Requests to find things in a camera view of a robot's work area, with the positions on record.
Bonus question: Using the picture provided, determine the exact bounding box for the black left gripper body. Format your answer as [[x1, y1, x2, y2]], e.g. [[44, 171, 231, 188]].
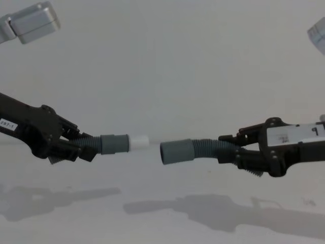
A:
[[0, 93, 64, 160]]

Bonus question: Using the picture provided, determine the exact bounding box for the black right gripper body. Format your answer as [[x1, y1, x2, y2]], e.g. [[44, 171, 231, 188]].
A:
[[258, 117, 325, 178]]

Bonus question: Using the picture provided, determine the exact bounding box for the grey corrugated hose white tip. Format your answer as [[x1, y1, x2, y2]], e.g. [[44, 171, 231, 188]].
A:
[[47, 133, 150, 165]]

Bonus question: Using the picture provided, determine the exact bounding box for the white table cloth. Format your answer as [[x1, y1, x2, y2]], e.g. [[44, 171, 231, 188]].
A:
[[0, 142, 325, 244]]

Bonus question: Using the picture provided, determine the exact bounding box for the white curtain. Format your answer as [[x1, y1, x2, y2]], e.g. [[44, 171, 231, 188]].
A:
[[0, 0, 325, 153]]

